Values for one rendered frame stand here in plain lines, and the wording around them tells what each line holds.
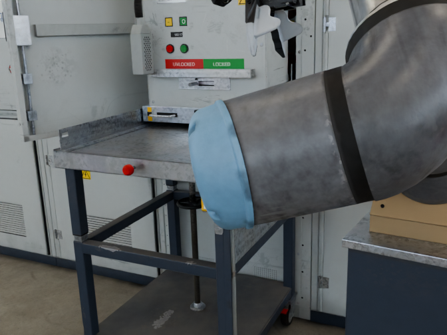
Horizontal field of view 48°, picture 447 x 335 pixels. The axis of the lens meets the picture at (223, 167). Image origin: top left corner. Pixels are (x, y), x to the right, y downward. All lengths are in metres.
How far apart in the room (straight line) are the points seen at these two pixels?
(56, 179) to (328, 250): 1.39
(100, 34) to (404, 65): 1.73
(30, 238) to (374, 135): 2.66
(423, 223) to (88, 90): 1.37
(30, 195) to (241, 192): 2.47
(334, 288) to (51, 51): 1.42
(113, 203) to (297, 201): 2.10
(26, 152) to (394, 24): 2.46
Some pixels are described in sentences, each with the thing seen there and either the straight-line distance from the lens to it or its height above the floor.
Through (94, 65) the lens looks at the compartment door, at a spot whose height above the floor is 1.08.
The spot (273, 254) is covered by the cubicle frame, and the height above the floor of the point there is 0.28.
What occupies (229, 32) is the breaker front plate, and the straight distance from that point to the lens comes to 1.80.
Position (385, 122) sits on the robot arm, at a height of 1.13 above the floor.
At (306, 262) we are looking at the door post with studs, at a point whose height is 0.26.
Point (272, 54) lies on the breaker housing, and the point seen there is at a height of 1.11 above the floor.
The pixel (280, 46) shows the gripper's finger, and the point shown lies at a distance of 1.01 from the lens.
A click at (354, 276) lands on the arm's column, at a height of 0.66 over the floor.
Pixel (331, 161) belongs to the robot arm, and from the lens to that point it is 0.39.
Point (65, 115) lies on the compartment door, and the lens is 2.00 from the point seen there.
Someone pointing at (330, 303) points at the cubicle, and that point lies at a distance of 2.17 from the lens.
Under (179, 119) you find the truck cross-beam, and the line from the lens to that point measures 1.92.
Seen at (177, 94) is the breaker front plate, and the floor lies 0.97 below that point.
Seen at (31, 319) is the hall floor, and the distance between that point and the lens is 2.46.
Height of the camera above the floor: 1.19
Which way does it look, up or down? 15 degrees down
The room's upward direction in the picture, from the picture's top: 2 degrees counter-clockwise
